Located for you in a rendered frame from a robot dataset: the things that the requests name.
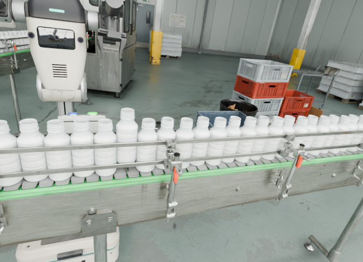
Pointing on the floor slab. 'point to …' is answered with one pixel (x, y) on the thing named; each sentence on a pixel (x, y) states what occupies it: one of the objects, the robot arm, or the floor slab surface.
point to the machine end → (128, 52)
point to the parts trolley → (311, 81)
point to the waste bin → (251, 109)
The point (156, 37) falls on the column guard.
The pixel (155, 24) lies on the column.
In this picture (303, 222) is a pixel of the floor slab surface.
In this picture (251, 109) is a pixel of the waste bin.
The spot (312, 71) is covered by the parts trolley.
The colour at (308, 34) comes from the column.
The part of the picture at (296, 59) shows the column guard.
